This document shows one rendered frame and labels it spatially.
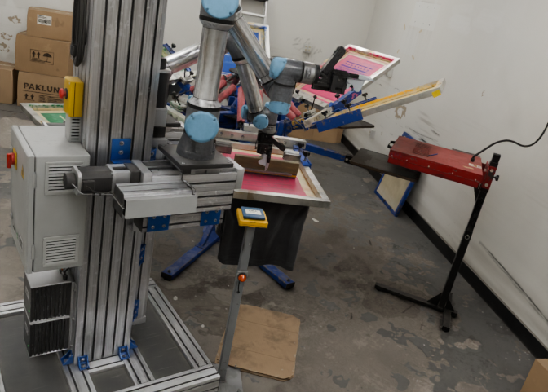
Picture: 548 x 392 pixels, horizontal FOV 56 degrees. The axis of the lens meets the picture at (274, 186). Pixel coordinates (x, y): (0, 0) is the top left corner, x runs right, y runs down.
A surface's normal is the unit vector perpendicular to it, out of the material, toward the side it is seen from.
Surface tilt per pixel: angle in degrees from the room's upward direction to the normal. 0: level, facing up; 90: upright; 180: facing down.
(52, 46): 89
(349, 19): 90
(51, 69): 92
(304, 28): 90
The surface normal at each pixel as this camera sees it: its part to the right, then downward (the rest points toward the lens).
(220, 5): 0.16, 0.26
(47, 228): 0.55, 0.40
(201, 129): 0.11, 0.50
